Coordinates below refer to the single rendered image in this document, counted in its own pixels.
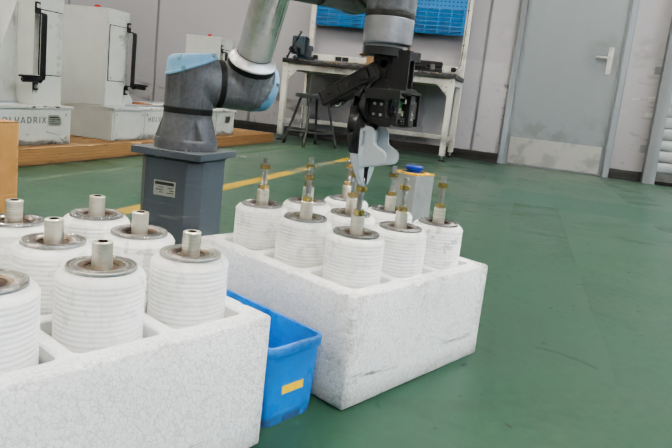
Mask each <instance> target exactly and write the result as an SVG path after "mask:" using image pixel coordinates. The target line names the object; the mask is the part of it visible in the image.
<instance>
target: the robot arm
mask: <svg viewBox="0 0 672 448"><path fill-rule="evenodd" d="M293 1H298V2H304V3H309V4H315V5H319V6H325V7H330V8H335V9H337V10H338V11H340V12H341V13H344V14H350V15H361V14H364V13H366V16H365V24H364V34H363V42H364V43H365V44H366V45H364V47H363V55H367V56H372V57H374V60H373V62H372V63H370V64H368V65H367V66H365V67H363V68H361V69H359V70H357V71H356V72H354V73H352V74H350V75H348V76H347V77H345V78H343V79H341V80H339V81H338V82H336V83H333V84H331V85H328V86H327V87H325V88H324V89H323V90H321V91H319V92H318V95H319V98H320V101H321V104H322V106H325V107H330V108H337V107H339V106H342V105H343V104H345V103H346V102H347V101H349V100H351V99H352V103H351V106H350V114H349V118H348V124H347V139H348V150H349V152H350V159H351V163H352V166H353V169H354V173H355V176H356V179H357V182H358V184H360V185H363V180H364V178H365V184H368V182H369V180H370V178H371V175H372V173H373V170H374V167H376V166H384V165H392V164H395V163H397V161H398V159H399V153H398V151H397V150H395V149H394V148H393V147H391V146H390V145H389V132H388V130H387V129H386V128H385V127H391V126H394V127H401V128H406V127H407V128H412V127H417V122H418V114H419V107H420V99H421V94H420V93H417V90H412V85H413V77H414V69H415V62H419V63H420V61H421V53H415V52H413V51H410V50H407V49H408V48H410V47H412V40H413V32H414V24H415V16H416V9H417V1H418V0H293ZM289 2H290V0H250V4H249V7H248V11H247V15H246V19H245V22H244V26H243V30H242V34H241V37H240V41H239V45H238V48H236V49H233V50H232V51H231V52H230V54H229V58H228V61H224V60H217V59H218V57H217V54H216V53H174V54H171V55H170V56H169V57H168V59H167V66H166V71H165V74H166V77H165V93H164V109H163V116H162V119H161V121H160V124H159V126H158V128H157V131H156V134H155V136H154V145H153V146H155V147H158V148H162V149H168V150H175V151H185V152H216V151H217V145H218V143H217V138H216V134H215V130H214V125H213V121H212V115H213V108H224V109H235V110H245V111H248V112H253V111H265V110H267V109H268V108H270V107H271V105H272V104H273V103H274V101H275V99H276V96H277V93H278V89H279V88H278V85H279V73H278V71H277V69H276V65H275V63H274V61H273V59H272V58H273V54H274V51H275V48H276V45H277V41H278V38H279V35H280V32H281V28H282V25H283V22H284V19H285V15H286V12H287V9H288V6H289ZM416 102H417V107H416V115H415V119H414V111H415V103H416ZM366 124H367V125H368V127H365V125H366Z"/></svg>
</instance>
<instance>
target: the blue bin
mask: <svg viewBox="0 0 672 448"><path fill-rule="evenodd" d="M226 296H228V297H230V298H233V299H235V300H237V301H239V302H241V303H242V304H244V305H248V306H250V307H252V308H254V309H256V310H259V311H261V312H263V313H265V314H267V315H269V316H270V317H271V319H270V330H269V340H268V350H267V360H266V370H265V380H264V390H263V401H262V411H261V421H260V427H262V428H268V427H271V426H273V425H276V424H278V423H280V422H283V421H285V420H287V419H290V418H292V417H294V416H297V415H299V414H301V413H304V412H306V411H307V409H308V406H309V400H310V394H311V388H312V381H313V375H314V369H315V363H316V357H317V351H318V346H320V345H321V342H322V334H321V332H319V331H317V330H315V329H313V328H311V327H309V326H307V325H304V324H302V323H300V322H298V321H296V320H294V319H292V318H289V317H287V316H285V315H283V314H281V313H279V312H276V311H274V310H272V309H270V308H268V307H266V306H264V305H261V304H259V303H257V302H255V301H253V300H251V299H249V298H246V297H244V296H242V295H240V294H238V293H236V292H233V291H231V290H229V289H227V288H226Z"/></svg>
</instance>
